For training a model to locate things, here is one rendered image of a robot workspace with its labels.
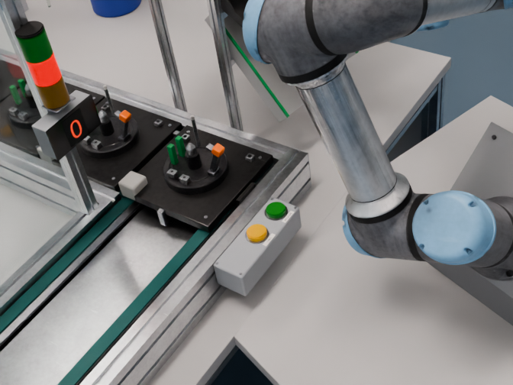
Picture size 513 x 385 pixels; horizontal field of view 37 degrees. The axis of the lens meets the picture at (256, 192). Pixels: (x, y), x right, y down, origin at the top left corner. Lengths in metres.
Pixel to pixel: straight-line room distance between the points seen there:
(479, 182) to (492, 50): 2.21
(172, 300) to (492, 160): 0.65
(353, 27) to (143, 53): 1.29
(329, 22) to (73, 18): 1.57
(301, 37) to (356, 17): 0.09
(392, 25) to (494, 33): 2.72
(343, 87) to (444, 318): 0.54
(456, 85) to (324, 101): 2.30
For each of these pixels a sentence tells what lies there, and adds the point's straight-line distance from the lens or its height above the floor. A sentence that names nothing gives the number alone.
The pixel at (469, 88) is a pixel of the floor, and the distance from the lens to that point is 3.45.
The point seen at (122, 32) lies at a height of 0.86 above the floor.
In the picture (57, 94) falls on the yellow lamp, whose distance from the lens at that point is 1.44.
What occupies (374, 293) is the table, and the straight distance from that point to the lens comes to 1.55.
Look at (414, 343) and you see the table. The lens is 1.48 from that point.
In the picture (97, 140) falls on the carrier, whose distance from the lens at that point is 1.78.
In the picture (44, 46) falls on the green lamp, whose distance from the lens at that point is 1.40.
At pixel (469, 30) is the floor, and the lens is 3.81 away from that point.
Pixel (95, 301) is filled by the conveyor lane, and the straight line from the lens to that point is 1.57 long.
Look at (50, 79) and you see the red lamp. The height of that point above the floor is 1.32.
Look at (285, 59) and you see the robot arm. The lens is 1.15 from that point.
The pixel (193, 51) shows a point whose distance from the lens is 2.25.
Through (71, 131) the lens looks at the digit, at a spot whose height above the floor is 1.21.
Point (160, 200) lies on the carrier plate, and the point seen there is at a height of 0.97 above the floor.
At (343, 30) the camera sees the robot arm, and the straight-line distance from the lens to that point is 1.07.
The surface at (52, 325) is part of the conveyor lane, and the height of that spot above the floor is 0.92.
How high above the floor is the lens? 2.08
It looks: 44 degrees down
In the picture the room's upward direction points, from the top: 10 degrees counter-clockwise
